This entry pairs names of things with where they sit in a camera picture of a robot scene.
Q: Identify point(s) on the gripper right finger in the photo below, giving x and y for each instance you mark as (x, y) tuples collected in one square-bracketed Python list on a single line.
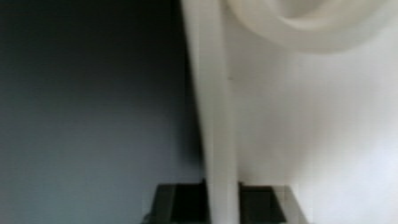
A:
[(269, 205)]

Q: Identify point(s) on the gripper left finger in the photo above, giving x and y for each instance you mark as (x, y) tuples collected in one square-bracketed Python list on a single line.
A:
[(180, 204)]

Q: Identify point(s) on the white square table top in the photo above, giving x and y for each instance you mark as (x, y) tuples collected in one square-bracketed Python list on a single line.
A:
[(296, 75)]

